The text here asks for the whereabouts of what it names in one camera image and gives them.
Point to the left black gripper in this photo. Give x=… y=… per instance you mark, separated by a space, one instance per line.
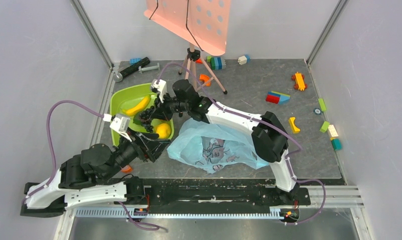
x=149 y=145

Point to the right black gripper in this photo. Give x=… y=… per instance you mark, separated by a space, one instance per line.
x=159 y=106

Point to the yellow fake lemon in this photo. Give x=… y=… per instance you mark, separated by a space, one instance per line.
x=163 y=130

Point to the yellow fake banana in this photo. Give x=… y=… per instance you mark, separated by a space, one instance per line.
x=139 y=107

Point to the dark fake fruit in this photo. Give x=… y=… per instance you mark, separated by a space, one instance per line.
x=145 y=118

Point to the light blue cartoon plastic bag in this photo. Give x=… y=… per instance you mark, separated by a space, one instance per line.
x=211 y=147

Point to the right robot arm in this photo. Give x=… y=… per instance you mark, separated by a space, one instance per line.
x=269 y=138

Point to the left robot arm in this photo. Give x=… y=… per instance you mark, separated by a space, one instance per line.
x=87 y=178

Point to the orange half round toy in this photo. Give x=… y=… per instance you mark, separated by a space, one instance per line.
x=127 y=169

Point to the green plastic basin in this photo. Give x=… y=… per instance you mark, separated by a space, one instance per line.
x=128 y=98

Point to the grey plastic syringe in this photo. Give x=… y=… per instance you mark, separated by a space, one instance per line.
x=149 y=68

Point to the orange curved toy piece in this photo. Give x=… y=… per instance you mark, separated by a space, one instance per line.
x=205 y=80

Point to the black microphone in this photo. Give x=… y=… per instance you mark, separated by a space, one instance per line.
x=121 y=74

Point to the green blue brick stack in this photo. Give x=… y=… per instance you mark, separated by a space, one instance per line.
x=216 y=62

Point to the white blue toy brick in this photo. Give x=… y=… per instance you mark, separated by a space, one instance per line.
x=243 y=59

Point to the pink perforated board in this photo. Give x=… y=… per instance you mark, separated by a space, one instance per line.
x=202 y=23

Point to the red blue wedge blocks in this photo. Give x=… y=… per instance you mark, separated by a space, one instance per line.
x=277 y=97

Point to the yellow arch toy block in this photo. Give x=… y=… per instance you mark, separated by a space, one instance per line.
x=294 y=128

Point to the orange yellow toy car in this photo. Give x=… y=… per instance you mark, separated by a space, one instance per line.
x=299 y=83

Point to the small round blue wheel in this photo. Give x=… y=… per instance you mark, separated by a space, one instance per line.
x=317 y=111

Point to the green flat brick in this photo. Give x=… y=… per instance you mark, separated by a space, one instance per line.
x=322 y=104

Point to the green small brick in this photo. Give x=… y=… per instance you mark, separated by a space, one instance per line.
x=324 y=127

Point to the white yellow teal bricks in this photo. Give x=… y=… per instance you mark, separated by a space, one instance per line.
x=334 y=138

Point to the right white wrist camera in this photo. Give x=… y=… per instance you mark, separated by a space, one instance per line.
x=159 y=87

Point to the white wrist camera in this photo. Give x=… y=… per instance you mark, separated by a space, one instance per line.
x=118 y=124
x=159 y=87

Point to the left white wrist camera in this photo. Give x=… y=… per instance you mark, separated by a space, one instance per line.
x=118 y=124

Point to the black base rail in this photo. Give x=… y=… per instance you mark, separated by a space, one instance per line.
x=211 y=195

